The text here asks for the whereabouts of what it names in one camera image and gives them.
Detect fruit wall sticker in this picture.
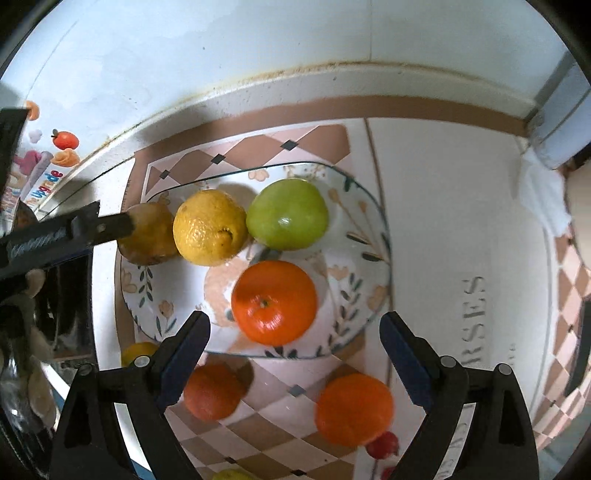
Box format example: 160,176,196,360
0,99,82,209

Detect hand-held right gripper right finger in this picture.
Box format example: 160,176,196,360
379,311,541,480

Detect brown kiwi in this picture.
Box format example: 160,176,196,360
117,202,182,266

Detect green apple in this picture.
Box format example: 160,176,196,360
246,179,330,252

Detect grey white box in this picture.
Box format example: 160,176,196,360
530,59,591,169

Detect orange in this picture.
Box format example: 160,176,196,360
183,364,248,422
231,260,319,347
315,373,395,448

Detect yellow lemon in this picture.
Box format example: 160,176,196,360
173,189,250,267
121,342,160,368

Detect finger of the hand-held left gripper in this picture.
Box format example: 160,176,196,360
90,210,136,246

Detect floral glass plate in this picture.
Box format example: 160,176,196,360
120,161,393,361

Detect checkered tablecloth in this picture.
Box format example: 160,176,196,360
91,102,591,480

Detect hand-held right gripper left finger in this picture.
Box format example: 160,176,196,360
48,311,212,480

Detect white tissue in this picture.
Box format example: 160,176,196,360
516,151,572,237

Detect small red fruit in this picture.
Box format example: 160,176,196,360
366,431,400,460

